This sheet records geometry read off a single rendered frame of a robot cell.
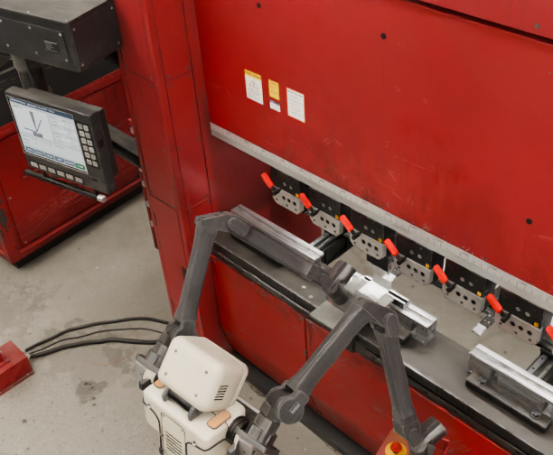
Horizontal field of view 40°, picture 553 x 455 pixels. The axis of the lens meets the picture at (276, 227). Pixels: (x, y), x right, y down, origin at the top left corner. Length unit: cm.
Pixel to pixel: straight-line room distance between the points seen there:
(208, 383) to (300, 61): 108
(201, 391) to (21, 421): 198
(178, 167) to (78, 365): 147
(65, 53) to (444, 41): 135
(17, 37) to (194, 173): 85
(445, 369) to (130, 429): 166
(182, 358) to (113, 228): 283
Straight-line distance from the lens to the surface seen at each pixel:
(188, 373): 214
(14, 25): 295
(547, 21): 191
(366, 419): 319
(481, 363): 269
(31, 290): 464
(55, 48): 283
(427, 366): 276
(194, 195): 318
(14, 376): 411
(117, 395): 392
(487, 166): 219
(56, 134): 305
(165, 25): 280
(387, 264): 273
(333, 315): 273
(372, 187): 252
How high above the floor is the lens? 296
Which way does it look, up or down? 39 degrees down
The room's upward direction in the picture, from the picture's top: 4 degrees counter-clockwise
